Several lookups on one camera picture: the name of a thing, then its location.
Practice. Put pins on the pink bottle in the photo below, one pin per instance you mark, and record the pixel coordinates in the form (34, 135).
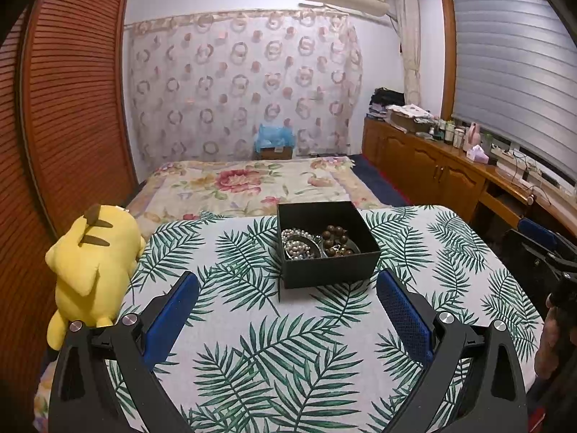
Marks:
(474, 133)

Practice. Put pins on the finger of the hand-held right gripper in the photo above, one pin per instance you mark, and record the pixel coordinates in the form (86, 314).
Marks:
(532, 261)
(538, 232)

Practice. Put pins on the row of toiletry bottles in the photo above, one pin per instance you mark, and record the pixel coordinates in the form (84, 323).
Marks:
(448, 133)

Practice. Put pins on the long wooden cabinet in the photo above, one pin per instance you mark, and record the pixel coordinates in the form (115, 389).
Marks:
(419, 162)

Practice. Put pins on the grey striped window blind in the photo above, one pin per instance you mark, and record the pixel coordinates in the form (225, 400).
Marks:
(509, 63)

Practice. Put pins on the cardboard box with patterned cloth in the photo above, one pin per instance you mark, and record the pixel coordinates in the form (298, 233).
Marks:
(408, 117)

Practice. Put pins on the circle print sheer curtain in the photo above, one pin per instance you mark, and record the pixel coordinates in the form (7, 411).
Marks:
(243, 85)

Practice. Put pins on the white power strip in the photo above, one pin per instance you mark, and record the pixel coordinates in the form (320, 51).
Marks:
(507, 158)

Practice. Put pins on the pink tissue box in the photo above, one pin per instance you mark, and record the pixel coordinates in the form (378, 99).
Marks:
(477, 154)

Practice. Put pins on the yellow plush toy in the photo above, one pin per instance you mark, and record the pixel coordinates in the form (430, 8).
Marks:
(94, 261)

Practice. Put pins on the black jewelry box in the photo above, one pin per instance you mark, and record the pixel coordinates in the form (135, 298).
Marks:
(329, 270)

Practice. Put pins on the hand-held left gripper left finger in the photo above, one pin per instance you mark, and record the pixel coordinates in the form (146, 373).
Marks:
(173, 315)

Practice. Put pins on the white side curtain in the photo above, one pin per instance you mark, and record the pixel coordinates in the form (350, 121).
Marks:
(408, 40)

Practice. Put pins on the small brown cardboard box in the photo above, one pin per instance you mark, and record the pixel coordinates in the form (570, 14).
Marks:
(275, 153)

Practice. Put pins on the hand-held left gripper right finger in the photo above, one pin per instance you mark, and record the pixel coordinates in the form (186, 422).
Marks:
(405, 320)

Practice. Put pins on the floral bed blanket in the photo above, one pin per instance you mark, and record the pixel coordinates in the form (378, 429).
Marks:
(234, 180)

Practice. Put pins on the green leaf print tablecloth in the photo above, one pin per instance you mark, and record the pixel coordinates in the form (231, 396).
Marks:
(270, 370)

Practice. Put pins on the person's right hand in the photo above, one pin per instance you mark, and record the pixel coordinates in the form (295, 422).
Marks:
(550, 347)

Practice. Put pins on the blue plastic bag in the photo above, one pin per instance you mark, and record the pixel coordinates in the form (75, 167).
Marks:
(272, 135)

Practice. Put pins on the stack of folded clothes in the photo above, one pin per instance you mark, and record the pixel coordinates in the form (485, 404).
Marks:
(385, 101)

